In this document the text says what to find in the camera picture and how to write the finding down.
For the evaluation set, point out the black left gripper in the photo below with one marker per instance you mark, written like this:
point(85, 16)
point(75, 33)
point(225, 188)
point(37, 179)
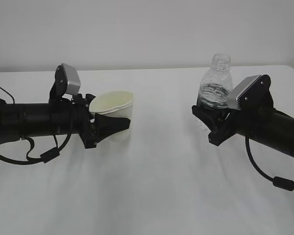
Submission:
point(114, 128)

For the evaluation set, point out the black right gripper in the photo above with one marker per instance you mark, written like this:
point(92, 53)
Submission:
point(221, 124)

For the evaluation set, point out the white paper cup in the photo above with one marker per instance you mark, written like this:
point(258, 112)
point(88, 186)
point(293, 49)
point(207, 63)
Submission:
point(116, 104)

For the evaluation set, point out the clear water bottle green label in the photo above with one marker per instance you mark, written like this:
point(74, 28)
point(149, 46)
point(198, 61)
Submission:
point(217, 83)

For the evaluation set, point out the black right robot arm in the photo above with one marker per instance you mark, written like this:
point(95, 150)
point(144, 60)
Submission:
point(249, 113)

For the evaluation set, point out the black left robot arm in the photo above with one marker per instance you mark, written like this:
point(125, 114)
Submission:
point(59, 116)

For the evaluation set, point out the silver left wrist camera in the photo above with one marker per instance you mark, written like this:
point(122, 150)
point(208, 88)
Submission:
point(72, 79)

